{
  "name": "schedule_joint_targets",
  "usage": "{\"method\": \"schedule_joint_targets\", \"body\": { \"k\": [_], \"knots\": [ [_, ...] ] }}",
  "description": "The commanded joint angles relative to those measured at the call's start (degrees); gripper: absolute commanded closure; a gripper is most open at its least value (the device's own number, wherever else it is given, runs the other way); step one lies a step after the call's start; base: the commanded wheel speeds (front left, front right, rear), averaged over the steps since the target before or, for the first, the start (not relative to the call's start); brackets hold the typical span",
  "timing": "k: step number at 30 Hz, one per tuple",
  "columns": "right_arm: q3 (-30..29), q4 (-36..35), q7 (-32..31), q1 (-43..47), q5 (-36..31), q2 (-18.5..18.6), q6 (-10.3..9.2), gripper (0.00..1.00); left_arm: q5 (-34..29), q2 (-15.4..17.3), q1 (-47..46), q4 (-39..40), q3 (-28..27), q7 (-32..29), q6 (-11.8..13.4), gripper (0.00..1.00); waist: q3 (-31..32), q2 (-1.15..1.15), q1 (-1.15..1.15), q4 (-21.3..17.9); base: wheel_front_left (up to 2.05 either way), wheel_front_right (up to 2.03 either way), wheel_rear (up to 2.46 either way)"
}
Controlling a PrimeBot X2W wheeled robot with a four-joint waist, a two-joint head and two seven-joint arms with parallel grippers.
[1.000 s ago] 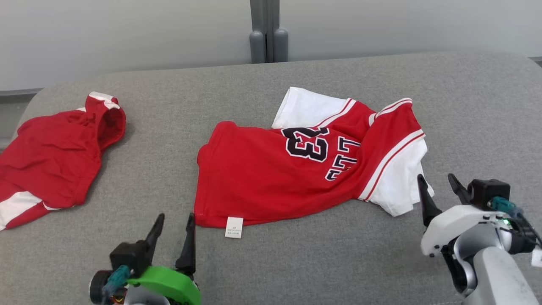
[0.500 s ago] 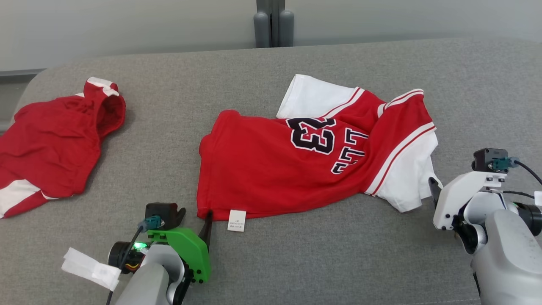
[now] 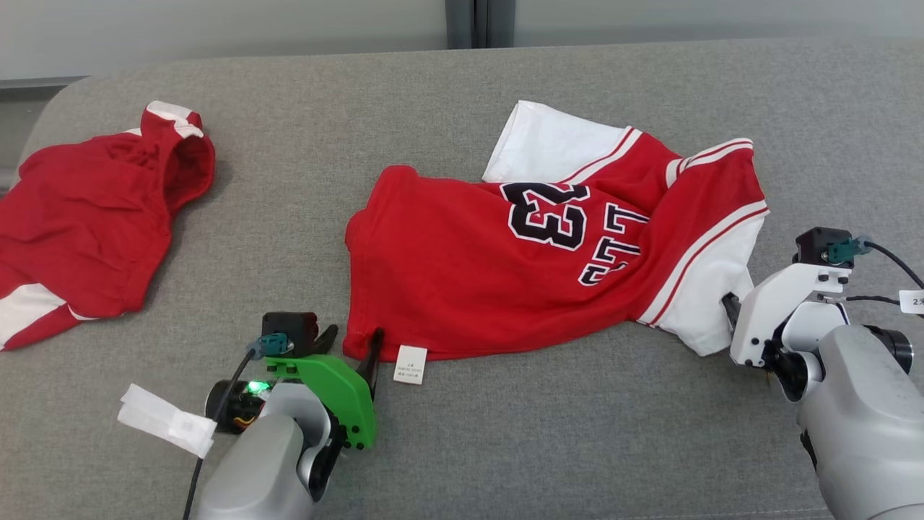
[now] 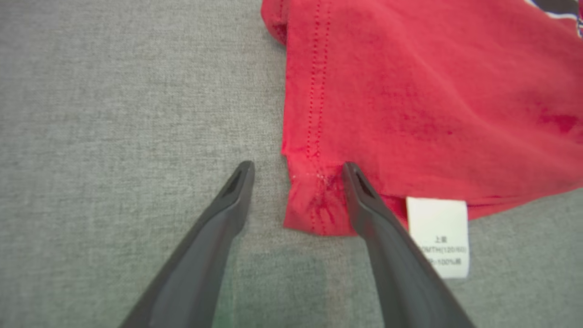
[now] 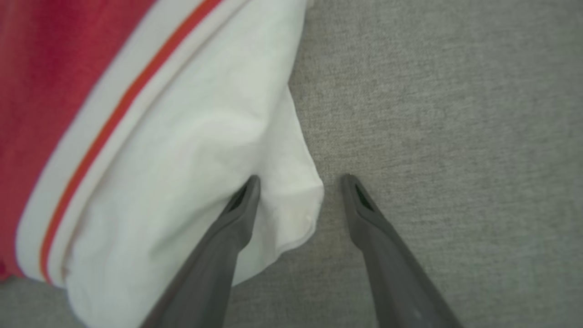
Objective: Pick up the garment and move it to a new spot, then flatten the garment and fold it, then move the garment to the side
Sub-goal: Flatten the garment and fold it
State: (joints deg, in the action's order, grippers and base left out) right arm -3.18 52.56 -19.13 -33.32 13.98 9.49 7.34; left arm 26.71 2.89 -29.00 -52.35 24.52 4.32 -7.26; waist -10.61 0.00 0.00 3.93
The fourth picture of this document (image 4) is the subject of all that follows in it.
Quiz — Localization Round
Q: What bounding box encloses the red cloth garment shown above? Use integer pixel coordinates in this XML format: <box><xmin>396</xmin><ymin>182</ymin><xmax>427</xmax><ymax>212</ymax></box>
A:
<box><xmin>261</xmin><ymin>0</ymin><xmax>583</xmax><ymax>279</ymax></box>

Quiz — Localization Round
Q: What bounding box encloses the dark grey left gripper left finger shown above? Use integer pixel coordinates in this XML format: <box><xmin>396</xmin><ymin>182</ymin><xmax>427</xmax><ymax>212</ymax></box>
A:
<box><xmin>119</xmin><ymin>160</ymin><xmax>255</xmax><ymax>328</ymax></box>

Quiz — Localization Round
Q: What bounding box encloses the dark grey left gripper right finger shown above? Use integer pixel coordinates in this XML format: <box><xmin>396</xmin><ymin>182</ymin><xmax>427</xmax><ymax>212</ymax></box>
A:
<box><xmin>343</xmin><ymin>161</ymin><xmax>477</xmax><ymax>328</ymax></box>

